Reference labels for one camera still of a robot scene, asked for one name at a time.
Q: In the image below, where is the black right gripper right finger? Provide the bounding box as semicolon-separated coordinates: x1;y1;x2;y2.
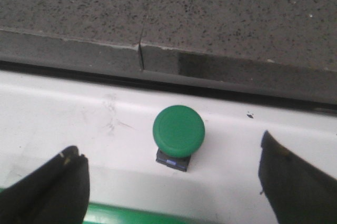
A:
258;131;336;223

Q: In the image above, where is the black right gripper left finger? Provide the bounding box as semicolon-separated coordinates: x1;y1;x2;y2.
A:
1;146;90;223

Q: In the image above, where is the green mushroom push button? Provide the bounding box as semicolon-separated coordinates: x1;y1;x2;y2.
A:
152;105;205;172

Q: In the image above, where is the green plastic tray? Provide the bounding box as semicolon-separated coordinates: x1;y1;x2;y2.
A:
0;187;201;224

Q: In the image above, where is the grey granite countertop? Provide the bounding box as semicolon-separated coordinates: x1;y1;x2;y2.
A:
1;0;336;115

